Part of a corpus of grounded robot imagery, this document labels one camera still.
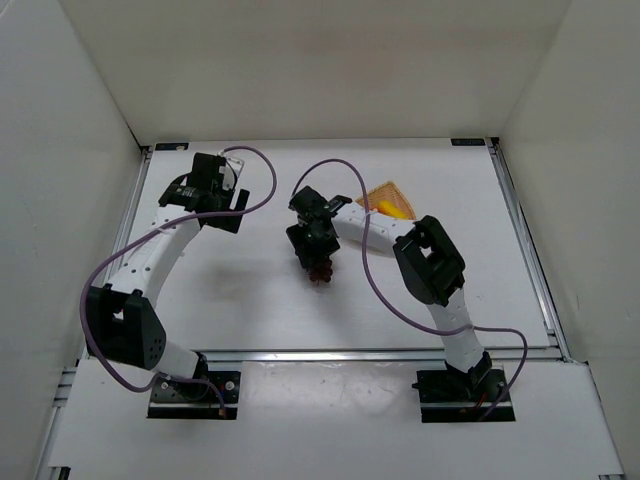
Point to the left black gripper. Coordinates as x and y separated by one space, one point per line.
232 211

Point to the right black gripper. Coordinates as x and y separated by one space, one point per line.
319 253

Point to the purple fake grape bunch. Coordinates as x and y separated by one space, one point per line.
321 272

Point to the yellow fake lemon fruit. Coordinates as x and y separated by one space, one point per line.
389 209

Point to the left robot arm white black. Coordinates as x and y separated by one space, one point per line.
121 315

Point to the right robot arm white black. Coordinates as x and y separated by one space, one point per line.
429 263

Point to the woven triangular fruit basket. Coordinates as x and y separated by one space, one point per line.
390 192

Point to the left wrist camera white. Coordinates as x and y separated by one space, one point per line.
230 171

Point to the left black corner bracket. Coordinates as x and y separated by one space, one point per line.
171 146

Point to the black corner bracket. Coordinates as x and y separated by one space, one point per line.
171 146
467 142

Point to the front aluminium rail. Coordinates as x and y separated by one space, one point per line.
420 355

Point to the right black corner bracket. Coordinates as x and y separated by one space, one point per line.
467 142

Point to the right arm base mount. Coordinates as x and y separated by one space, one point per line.
443 403

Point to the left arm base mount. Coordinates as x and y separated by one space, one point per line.
171 400

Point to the right aluminium rail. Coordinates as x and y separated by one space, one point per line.
530 255

